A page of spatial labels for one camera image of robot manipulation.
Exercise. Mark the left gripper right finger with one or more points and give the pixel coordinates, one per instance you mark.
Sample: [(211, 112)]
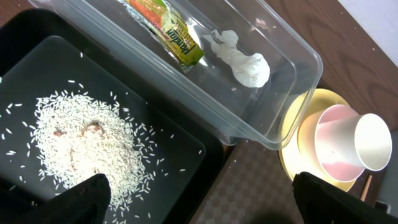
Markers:
[(320, 202)]

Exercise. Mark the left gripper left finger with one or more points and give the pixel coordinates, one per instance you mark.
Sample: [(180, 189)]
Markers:
[(86, 202)]

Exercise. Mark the pile of white rice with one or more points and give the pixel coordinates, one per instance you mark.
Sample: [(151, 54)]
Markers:
[(65, 119)]

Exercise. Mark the pink small plate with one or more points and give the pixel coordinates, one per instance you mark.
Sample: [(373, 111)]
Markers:
[(340, 169)]

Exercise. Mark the white paper cup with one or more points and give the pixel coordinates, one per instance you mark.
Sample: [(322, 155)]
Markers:
[(362, 141)]

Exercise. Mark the yellow plastic plate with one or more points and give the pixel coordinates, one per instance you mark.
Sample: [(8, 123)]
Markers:
[(292, 160)]

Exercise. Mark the white tissue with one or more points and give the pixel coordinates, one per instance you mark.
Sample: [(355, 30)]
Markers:
[(251, 71)]

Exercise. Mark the green orange snack wrapper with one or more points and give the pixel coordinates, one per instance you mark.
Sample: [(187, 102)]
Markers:
[(167, 26)]

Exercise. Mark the clear plastic waste bin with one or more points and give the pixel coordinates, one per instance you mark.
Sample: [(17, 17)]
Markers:
[(209, 92)]

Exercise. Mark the black plastic waste bin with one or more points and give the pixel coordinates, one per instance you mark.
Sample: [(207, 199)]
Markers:
[(40, 29)]

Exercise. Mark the dark brown serving tray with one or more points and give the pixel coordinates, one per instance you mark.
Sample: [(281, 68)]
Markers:
[(252, 187)]

